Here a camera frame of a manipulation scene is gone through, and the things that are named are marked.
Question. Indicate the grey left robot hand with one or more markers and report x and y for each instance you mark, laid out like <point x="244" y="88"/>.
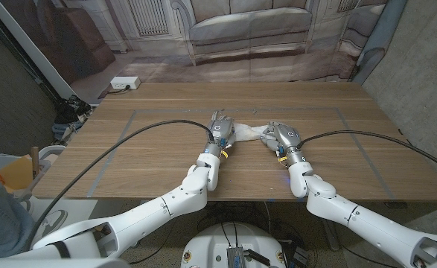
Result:
<point x="220" y="134"/>

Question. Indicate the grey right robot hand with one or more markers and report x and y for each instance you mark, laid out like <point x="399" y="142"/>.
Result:
<point x="285" y="141"/>

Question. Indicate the white tissue paper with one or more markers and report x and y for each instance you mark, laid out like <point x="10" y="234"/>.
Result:
<point x="248" y="132"/>

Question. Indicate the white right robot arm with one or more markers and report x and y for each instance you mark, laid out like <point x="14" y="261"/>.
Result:
<point x="352" y="216"/>

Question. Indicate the printed sofa room backdrop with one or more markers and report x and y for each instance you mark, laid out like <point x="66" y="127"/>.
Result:
<point x="240" y="37"/>

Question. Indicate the grey table leg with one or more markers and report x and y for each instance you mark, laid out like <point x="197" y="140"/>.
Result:
<point x="331" y="234"/>

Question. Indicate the white power strip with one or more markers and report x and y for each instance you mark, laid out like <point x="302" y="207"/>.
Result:
<point x="125" y="82"/>

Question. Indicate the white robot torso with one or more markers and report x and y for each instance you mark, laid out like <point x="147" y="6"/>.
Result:
<point x="210" y="242"/>

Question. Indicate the grey finned electronics box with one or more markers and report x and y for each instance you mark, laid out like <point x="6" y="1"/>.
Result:
<point x="235" y="257"/>

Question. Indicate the grey blue rolled sheet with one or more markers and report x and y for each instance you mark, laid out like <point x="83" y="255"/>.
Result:
<point x="380" y="37"/>

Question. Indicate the white floor panel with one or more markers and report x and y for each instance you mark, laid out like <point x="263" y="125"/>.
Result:
<point x="80" y="208"/>

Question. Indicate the white chair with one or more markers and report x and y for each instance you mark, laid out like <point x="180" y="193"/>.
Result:
<point x="52" y="150"/>

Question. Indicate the white grey sneaker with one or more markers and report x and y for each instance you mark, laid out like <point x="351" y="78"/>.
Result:
<point x="52" y="219"/>

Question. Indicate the orange cardboard box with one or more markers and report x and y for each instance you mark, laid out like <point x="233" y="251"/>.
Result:
<point x="15" y="173"/>

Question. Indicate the white backdrop frame pole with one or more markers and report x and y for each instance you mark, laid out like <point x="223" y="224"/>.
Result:
<point x="35" y="52"/>

